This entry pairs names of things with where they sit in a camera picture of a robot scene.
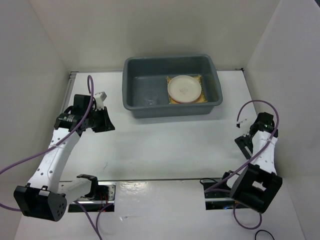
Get cream plate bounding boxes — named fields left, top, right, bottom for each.
left=167, top=74, right=202, bottom=104

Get pink plate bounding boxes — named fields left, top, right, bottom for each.
left=169, top=96, right=203, bottom=104

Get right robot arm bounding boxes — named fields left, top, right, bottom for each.
left=219, top=112, right=283, bottom=214

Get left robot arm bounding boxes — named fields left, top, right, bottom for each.
left=13, top=92, right=115, bottom=222

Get grey plastic bin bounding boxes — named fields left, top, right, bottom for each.
left=122, top=54, right=223, bottom=119

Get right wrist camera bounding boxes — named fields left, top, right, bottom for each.
left=236, top=118, right=247, bottom=128

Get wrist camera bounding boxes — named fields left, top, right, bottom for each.
left=236, top=118, right=247, bottom=128
left=94, top=91, right=107, bottom=111

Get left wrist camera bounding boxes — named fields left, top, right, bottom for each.
left=94, top=91, right=107, bottom=111

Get aluminium table edge rail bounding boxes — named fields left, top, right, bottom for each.
left=48, top=71, right=77, bottom=161

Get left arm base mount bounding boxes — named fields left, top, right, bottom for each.
left=63, top=179, right=117, bottom=213

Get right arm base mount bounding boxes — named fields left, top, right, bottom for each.
left=199, top=177, right=236, bottom=211

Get black cable loop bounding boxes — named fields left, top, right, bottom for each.
left=254, top=229, right=275, bottom=240

